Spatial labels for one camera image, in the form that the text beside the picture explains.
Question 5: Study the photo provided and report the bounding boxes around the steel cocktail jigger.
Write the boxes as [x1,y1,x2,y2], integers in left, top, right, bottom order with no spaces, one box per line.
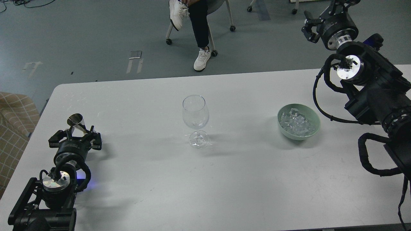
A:
[66,114,88,134]

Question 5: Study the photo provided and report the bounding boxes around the clear wine glass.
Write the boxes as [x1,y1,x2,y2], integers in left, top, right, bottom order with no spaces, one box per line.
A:
[182,95,210,149]

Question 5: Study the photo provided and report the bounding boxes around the black floor cables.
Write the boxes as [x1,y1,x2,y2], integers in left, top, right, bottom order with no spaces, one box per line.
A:
[0,0,56,13]

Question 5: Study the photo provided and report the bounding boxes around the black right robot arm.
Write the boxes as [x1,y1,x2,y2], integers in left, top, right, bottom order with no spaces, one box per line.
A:
[302,0,411,230]

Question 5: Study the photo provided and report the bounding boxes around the clear ice cubes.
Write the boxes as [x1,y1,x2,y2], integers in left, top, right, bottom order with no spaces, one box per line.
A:
[279,107,315,137]

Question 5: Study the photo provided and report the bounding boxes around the seated person in black trousers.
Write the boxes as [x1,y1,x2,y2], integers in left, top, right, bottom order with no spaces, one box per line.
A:
[168,0,211,72]

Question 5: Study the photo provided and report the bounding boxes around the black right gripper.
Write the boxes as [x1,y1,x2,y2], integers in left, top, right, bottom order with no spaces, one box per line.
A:
[301,0,361,51]

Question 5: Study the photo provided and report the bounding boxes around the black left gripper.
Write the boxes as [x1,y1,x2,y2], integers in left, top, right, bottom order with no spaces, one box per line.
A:
[48,126,102,167]

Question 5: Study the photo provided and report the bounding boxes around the beige checkered cushion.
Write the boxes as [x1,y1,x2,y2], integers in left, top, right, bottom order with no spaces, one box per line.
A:
[0,92,40,196]

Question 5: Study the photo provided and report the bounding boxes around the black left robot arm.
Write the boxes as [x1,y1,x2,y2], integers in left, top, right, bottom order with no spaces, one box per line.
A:
[8,125,102,231]

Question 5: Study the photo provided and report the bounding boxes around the green bowl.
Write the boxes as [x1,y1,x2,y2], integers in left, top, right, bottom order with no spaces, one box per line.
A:
[276,104,320,141]

